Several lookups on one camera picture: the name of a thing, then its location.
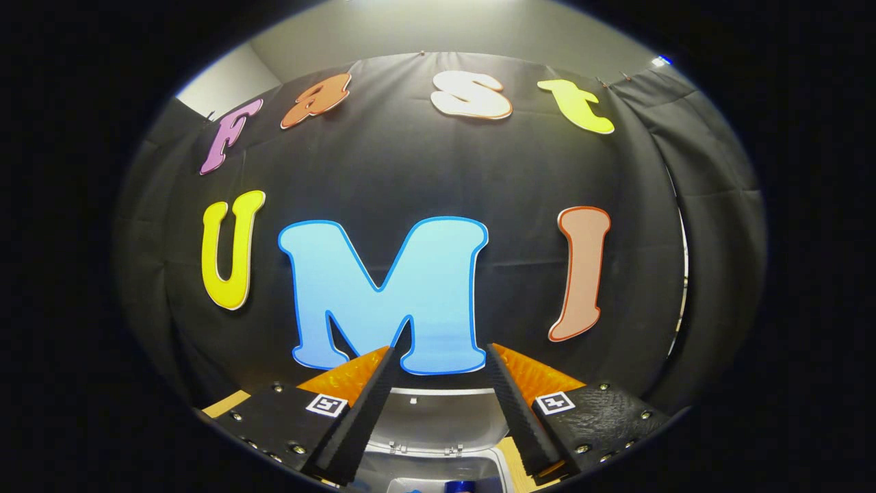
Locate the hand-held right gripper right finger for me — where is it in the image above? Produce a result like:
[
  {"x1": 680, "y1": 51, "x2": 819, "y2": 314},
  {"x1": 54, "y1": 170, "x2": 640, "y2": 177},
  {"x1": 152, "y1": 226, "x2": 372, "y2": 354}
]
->
[{"x1": 486, "y1": 342, "x2": 673, "y2": 487}]

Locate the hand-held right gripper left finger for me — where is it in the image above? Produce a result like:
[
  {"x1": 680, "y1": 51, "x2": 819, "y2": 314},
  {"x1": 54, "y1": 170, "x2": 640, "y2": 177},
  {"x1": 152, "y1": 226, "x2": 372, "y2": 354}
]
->
[{"x1": 198, "y1": 346, "x2": 399, "y2": 487}]

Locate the white desktop garbage bin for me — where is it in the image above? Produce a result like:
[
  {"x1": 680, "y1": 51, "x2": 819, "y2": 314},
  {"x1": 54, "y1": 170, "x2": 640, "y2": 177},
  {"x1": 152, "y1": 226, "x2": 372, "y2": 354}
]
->
[{"x1": 339, "y1": 388, "x2": 515, "y2": 493}]

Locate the wooden desktop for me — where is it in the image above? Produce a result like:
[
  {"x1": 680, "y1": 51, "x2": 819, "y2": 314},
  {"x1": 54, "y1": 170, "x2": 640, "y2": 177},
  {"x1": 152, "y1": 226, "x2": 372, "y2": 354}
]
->
[{"x1": 200, "y1": 389, "x2": 563, "y2": 493}]

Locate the black backdrop cloth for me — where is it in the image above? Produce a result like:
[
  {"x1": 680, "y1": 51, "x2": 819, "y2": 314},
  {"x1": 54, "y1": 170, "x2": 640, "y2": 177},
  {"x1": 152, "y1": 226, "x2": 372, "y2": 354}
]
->
[{"x1": 113, "y1": 51, "x2": 767, "y2": 415}]

